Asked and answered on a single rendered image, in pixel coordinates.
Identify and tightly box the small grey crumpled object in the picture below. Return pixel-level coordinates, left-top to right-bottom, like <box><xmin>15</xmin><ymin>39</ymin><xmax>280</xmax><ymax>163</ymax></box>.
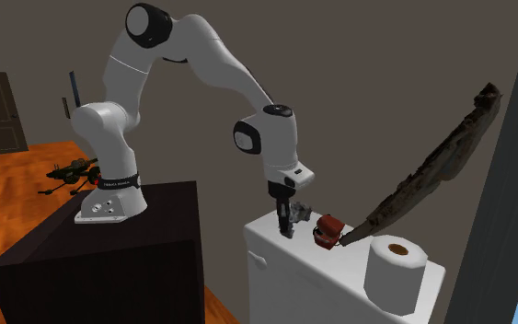
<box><xmin>289</xmin><ymin>201</ymin><xmax>314</xmax><ymax>224</ymax></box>

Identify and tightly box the white toilet paper roll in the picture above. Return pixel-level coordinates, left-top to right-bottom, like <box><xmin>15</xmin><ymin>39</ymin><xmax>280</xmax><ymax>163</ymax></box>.
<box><xmin>363</xmin><ymin>234</ymin><xmax>429</xmax><ymax>317</ymax></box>

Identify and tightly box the long brown bark slab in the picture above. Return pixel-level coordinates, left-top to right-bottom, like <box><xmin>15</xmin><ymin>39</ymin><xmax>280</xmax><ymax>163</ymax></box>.
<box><xmin>339</xmin><ymin>82</ymin><xmax>503</xmax><ymax>248</ymax></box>

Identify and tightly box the blue upright stick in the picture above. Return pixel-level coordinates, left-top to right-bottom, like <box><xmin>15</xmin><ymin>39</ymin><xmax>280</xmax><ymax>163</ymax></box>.
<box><xmin>69</xmin><ymin>70</ymin><xmax>83</xmax><ymax>109</ymax></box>

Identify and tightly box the white toilet tank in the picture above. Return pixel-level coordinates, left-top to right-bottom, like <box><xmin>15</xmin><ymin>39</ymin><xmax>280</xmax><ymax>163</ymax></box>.
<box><xmin>243</xmin><ymin>209</ymin><xmax>446</xmax><ymax>324</ymax></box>

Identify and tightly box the black robot stand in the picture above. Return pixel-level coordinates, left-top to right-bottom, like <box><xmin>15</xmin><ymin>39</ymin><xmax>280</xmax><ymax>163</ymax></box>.
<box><xmin>0</xmin><ymin>180</ymin><xmax>206</xmax><ymax>324</ymax></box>

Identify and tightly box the red box-shaped object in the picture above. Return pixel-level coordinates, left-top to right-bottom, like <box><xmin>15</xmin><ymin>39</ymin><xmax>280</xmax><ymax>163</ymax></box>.
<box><xmin>312</xmin><ymin>214</ymin><xmax>346</xmax><ymax>251</ymax></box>

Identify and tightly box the dark green toy vehicle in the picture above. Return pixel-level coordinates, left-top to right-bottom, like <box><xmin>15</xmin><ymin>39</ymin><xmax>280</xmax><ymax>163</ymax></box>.
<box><xmin>37</xmin><ymin>156</ymin><xmax>102</xmax><ymax>197</ymax></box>

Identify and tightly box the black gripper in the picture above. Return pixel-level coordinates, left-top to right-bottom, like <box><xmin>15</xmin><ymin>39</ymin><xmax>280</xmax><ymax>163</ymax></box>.
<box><xmin>267</xmin><ymin>179</ymin><xmax>296</xmax><ymax>239</ymax></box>

